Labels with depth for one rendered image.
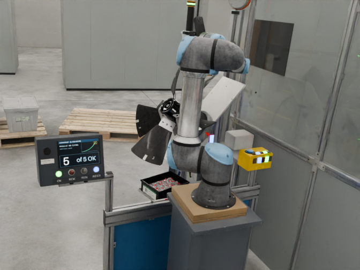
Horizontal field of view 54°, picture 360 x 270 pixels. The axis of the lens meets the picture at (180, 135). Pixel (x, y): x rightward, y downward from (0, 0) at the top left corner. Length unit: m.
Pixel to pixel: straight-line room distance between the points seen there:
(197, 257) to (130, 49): 6.46
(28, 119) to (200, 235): 3.71
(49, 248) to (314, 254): 1.88
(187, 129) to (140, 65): 6.37
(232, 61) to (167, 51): 6.51
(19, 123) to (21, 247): 2.17
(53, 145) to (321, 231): 1.61
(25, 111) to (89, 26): 3.16
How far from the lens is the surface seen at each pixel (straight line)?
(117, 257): 1.90
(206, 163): 1.40
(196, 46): 1.35
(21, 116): 4.80
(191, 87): 1.37
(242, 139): 2.55
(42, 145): 1.48
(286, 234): 2.58
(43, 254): 2.91
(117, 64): 7.61
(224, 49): 1.34
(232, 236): 1.49
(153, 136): 2.11
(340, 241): 2.27
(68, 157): 1.50
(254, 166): 1.96
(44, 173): 1.50
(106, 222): 1.74
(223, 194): 1.45
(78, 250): 2.91
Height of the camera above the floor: 1.78
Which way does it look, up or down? 20 degrees down
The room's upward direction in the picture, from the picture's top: 5 degrees clockwise
